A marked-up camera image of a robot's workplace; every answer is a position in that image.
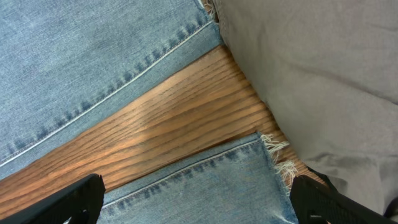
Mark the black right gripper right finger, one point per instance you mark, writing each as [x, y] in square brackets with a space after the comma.
[314, 202]

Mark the light blue denim jeans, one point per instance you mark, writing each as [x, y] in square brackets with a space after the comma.
[142, 94]

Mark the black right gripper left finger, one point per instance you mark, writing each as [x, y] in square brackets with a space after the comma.
[79, 203]

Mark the grey trousers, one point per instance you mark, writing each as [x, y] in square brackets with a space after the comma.
[327, 70]

